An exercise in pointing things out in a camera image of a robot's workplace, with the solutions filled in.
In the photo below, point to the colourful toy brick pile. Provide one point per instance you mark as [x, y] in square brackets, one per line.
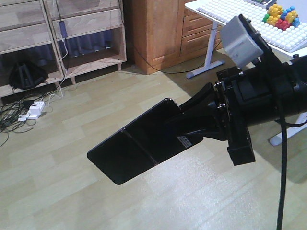
[282, 18]

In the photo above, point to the wooden drawer cabinet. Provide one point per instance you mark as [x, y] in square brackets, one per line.
[163, 33]

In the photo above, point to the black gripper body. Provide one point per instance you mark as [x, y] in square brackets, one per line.
[260, 91]

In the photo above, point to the white standing desk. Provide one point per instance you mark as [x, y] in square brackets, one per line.
[208, 65]

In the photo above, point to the wooden shelf unit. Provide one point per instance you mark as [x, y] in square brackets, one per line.
[29, 30]

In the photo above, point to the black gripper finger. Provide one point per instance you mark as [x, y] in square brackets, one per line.
[192, 125]
[201, 102]

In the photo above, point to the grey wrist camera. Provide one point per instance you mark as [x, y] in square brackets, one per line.
[238, 44]

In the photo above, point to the white studded baseplate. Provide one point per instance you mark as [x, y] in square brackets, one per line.
[290, 40]

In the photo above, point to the grey usb hub adapter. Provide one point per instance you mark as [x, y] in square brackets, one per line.
[63, 30]

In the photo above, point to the black pyramid stand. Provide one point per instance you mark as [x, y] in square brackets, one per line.
[26, 75]

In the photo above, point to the black foldable smartphone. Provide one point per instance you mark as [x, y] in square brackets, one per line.
[142, 144]

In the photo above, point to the white power strip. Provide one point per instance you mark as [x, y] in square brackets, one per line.
[35, 110]

